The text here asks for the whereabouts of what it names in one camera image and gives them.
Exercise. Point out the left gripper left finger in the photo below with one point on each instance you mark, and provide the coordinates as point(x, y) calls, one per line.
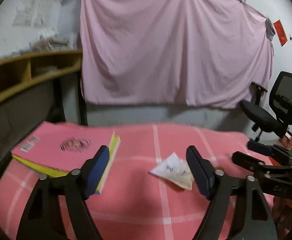
point(42, 216)

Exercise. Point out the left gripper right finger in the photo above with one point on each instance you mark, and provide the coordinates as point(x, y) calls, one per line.
point(252, 217)

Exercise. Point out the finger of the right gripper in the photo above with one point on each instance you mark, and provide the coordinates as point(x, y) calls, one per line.
point(258, 167)
point(276, 152)

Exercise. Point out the white paper wrapper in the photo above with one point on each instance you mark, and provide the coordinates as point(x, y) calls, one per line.
point(175, 170)

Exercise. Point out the black office chair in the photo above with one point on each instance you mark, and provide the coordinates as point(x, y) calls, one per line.
point(280, 102)

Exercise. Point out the pink top book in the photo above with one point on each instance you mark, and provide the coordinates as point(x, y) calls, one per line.
point(71, 130)

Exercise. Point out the yellow blue bottom book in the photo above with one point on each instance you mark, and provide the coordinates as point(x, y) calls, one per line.
point(57, 155)

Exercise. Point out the pink checked tablecloth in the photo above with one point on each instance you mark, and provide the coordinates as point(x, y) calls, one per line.
point(135, 204)

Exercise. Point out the large pink hanging sheet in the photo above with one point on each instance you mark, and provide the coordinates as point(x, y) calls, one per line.
point(193, 52)

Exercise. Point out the stack of papers on shelf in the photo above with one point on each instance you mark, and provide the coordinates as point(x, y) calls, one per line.
point(50, 41)

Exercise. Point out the red wall paper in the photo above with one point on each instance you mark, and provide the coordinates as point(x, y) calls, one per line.
point(280, 32)

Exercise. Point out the wooden wall shelf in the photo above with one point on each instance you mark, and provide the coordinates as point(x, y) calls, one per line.
point(19, 73)

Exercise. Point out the wall calendar sheets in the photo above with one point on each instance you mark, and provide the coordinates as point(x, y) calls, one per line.
point(33, 13)

